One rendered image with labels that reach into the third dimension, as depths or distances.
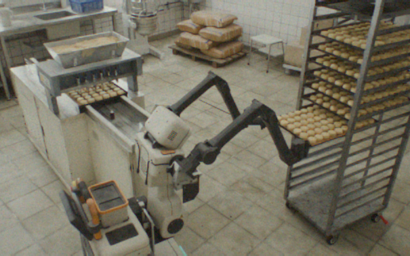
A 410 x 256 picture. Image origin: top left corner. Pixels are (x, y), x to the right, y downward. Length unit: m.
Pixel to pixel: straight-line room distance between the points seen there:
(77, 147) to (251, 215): 1.50
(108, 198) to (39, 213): 1.52
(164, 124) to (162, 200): 0.45
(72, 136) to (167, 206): 1.26
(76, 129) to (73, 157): 0.24
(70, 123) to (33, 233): 0.91
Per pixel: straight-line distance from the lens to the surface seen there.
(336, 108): 2.69
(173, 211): 2.17
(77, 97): 3.15
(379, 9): 2.32
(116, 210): 2.00
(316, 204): 3.29
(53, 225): 3.39
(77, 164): 3.27
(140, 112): 2.91
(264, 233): 3.17
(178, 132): 1.91
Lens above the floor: 2.22
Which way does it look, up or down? 30 degrees down
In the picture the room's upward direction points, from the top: straight up
